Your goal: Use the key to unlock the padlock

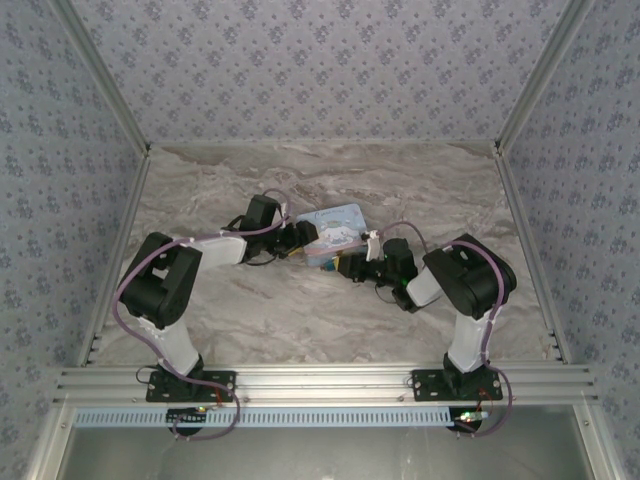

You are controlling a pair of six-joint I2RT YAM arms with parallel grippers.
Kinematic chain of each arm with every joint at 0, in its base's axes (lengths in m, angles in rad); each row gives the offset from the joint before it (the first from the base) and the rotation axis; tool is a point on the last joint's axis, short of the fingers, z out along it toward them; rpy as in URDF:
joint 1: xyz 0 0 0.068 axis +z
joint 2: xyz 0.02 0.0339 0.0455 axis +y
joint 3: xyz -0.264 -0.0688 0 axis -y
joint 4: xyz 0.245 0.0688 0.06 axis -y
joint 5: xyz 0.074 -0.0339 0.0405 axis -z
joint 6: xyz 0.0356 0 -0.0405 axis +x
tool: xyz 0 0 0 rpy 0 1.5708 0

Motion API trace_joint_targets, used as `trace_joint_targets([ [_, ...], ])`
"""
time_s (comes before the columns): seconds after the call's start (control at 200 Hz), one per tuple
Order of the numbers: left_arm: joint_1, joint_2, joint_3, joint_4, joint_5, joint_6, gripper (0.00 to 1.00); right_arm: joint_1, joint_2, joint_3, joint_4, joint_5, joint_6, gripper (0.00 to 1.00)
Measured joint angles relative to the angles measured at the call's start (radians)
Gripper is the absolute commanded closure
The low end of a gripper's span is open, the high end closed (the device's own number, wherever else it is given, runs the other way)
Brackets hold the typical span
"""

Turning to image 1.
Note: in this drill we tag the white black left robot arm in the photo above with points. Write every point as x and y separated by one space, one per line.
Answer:
220 250

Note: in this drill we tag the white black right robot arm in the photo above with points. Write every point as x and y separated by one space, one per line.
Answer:
425 287

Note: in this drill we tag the small controller board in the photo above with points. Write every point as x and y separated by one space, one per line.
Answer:
470 419

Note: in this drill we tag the steel sheet panel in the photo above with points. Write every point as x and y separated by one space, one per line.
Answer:
325 455

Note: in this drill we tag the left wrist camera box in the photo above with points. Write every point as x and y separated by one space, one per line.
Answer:
286 207

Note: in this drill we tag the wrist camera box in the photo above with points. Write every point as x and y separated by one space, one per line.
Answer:
286 207
372 245

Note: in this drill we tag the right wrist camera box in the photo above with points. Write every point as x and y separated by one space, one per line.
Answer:
372 245

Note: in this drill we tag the aluminium back floor rail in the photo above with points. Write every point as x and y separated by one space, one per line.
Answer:
325 143

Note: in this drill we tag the aluminium front rail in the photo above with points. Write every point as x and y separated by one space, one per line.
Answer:
325 382

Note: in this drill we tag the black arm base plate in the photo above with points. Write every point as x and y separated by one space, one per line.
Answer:
220 385
430 385

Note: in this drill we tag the aluminium side floor rail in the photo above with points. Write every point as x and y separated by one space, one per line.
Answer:
528 250
120 225

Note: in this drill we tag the aluminium corner post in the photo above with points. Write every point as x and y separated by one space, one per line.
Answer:
534 85
112 85

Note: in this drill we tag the aluminium lower frame rail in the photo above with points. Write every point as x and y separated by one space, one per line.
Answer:
50 445
595 445

